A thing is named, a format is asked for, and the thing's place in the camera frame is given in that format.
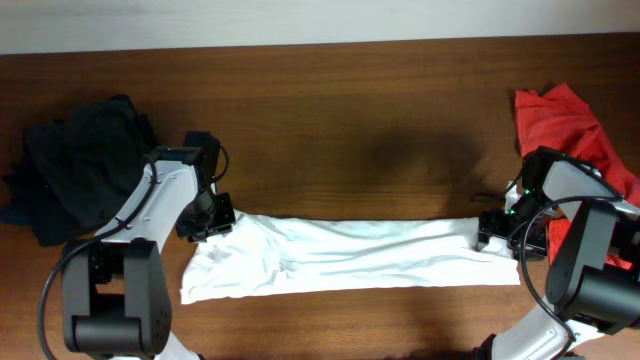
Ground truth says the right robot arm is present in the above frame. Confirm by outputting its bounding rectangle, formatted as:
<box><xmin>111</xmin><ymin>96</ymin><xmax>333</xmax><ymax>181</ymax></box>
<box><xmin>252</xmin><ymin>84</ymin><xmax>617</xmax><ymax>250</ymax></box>
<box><xmin>472</xmin><ymin>146</ymin><xmax>639</xmax><ymax>360</ymax></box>

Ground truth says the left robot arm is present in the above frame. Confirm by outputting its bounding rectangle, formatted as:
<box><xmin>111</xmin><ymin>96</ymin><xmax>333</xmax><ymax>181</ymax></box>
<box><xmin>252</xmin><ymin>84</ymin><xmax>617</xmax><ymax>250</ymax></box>
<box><xmin>56</xmin><ymin>131</ymin><xmax>236</xmax><ymax>359</ymax></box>

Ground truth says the red t-shirt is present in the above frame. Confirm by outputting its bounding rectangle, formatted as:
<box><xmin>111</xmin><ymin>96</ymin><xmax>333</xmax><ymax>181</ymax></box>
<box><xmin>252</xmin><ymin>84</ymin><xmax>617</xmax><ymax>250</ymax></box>
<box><xmin>513</xmin><ymin>82</ymin><xmax>640</xmax><ymax>271</ymax></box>

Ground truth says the white printed t-shirt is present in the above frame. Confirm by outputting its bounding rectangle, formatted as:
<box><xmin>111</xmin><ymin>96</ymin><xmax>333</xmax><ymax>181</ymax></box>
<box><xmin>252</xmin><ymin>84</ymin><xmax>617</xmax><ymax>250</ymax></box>
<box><xmin>180</xmin><ymin>212</ymin><xmax>520</xmax><ymax>305</ymax></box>

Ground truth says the black folded clothes pile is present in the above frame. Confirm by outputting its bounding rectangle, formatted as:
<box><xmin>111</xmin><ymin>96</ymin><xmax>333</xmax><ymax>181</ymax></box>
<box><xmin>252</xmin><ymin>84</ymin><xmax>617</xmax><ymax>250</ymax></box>
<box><xmin>1</xmin><ymin>95</ymin><xmax>158</xmax><ymax>247</ymax></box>

